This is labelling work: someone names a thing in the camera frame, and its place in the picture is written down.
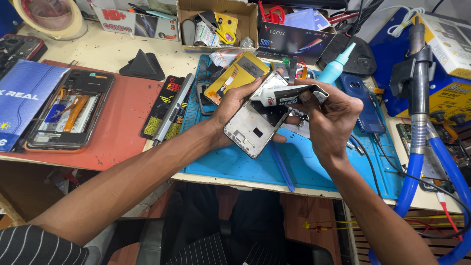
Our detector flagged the teal squeeze bottle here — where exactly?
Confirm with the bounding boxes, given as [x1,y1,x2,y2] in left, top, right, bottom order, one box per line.
[317,42,357,85]

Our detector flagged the blue silicone repair mat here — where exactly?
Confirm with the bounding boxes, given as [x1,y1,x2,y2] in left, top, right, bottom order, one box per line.
[180,54,405,200]

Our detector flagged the grey electric screwdriver pen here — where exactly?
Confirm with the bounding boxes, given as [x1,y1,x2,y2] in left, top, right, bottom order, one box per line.
[152,72,196,147]

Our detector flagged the white orange spare part packet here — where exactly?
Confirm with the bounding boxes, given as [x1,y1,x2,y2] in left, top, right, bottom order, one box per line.
[209,48,244,69]

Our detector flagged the blue yellow hot air station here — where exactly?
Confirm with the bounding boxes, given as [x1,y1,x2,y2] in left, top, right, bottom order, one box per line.
[369,7,471,126]

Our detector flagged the black yellow printed packet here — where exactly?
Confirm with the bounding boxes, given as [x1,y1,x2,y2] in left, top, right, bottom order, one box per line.
[140,75,192,141]

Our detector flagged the blue plastic pry tool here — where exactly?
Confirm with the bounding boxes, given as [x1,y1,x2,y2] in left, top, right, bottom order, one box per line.
[267,141,296,193]

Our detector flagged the black round base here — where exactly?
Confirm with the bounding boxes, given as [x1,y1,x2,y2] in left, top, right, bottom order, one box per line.
[317,32,377,78]

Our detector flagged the black trousers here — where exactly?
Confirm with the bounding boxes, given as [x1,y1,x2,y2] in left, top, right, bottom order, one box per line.
[161,182,296,259]

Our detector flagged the black striped shirt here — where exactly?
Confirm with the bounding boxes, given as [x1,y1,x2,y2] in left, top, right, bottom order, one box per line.
[0,224,288,265]

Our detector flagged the white yellow printed box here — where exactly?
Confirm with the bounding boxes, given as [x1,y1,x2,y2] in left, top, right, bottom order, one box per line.
[415,12,471,80]

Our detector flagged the blue printed flat box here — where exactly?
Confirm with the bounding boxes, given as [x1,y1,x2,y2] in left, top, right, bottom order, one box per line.
[0,59,70,152]

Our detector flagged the beige masking tape roll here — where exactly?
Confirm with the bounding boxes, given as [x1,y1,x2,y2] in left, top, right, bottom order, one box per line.
[13,0,88,41]

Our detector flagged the yellow backed phone display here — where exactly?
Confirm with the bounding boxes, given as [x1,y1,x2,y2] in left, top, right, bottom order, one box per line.
[203,51,271,106]

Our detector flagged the black phone bezel frame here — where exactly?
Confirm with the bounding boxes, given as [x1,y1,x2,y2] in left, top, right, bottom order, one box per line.
[195,75,222,117]

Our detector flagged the cardboard box of parts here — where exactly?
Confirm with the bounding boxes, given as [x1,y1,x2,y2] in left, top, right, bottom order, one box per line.
[175,0,260,53]

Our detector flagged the opened phone in orange case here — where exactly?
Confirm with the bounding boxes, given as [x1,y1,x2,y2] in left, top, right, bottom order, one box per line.
[24,69,116,154]

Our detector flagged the black printed carton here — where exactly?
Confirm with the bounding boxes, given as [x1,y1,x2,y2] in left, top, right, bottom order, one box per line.
[256,14,336,66]

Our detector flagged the red yellow wires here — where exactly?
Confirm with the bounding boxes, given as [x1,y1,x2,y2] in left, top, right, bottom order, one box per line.
[303,213,465,241]

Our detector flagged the black triangular phone stand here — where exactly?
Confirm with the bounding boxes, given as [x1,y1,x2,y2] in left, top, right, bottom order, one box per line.
[118,49,166,81]

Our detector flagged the black hot air gun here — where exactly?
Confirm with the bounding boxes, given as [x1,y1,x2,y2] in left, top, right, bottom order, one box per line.
[389,22,435,156]

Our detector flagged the white red printed box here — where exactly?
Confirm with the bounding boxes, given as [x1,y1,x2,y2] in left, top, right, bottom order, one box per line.
[91,0,180,42]

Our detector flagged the opened phone circuit board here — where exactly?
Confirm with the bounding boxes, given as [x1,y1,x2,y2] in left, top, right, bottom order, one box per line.
[396,123,471,194]

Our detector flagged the red desk mat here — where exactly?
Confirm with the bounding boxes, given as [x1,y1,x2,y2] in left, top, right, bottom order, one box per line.
[0,59,165,172]

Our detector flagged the red handled tool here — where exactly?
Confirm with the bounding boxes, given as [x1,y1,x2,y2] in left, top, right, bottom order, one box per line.
[257,0,286,25]

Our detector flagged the silver phone frame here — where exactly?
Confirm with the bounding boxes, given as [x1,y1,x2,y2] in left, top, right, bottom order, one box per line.
[223,70,296,160]

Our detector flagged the yellow handled scissors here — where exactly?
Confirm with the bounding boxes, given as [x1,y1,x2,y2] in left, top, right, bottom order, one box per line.
[198,13,238,46]

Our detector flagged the white coiled cable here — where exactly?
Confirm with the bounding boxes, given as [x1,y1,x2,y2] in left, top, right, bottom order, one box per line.
[375,5,426,38]

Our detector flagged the white black glue tube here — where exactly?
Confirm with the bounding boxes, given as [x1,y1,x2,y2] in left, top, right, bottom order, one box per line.
[250,84,329,107]

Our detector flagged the black cable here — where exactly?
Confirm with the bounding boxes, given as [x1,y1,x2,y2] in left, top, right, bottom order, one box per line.
[349,133,471,240]

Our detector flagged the silver metal shield plate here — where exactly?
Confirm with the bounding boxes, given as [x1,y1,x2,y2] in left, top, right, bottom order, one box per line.
[283,110,314,139]

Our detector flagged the person's right hand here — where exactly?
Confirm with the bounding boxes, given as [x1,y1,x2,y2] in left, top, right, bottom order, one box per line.
[287,82,365,167]

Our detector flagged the person's left hand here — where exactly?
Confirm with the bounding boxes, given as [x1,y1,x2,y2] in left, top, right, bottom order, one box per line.
[210,75,288,148]

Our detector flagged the dark disassembled phone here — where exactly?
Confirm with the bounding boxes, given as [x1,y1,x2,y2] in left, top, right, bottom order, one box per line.
[0,33,48,80]

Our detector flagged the blue hot air hose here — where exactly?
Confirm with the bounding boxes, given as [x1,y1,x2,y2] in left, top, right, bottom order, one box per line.
[368,118,471,265]

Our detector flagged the dark blue phone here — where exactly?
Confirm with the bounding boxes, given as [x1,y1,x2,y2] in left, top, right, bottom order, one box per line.
[338,72,387,135]

